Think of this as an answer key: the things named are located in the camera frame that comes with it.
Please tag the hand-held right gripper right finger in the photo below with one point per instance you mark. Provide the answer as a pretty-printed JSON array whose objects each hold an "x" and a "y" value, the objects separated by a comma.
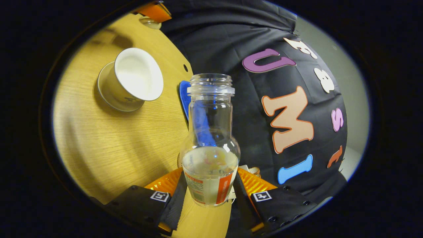
[{"x": 243, "y": 206}]

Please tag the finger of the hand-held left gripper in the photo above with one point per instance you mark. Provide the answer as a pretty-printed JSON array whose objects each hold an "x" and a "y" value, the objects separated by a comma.
[{"x": 155, "y": 11}]

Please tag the toast slice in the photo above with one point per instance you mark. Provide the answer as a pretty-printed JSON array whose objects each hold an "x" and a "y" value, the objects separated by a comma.
[{"x": 255, "y": 172}]

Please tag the cream ceramic teacup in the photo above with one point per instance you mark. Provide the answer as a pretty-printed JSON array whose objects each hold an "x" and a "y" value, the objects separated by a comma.
[{"x": 138, "y": 76}]

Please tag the white toaster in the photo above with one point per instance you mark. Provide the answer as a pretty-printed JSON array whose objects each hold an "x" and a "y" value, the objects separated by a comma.
[{"x": 244, "y": 169}]

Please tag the blue folded towel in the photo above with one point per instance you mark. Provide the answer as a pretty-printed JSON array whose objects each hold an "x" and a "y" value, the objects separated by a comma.
[{"x": 183, "y": 96}]

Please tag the black backdrop cloth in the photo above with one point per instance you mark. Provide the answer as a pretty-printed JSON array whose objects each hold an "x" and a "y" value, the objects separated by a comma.
[{"x": 244, "y": 115}]

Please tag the clear glass water bottle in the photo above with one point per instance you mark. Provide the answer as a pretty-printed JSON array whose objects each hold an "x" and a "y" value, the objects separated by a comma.
[{"x": 211, "y": 138}]

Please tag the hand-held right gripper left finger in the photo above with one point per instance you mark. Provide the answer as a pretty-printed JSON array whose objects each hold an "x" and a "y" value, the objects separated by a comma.
[{"x": 176, "y": 205}]

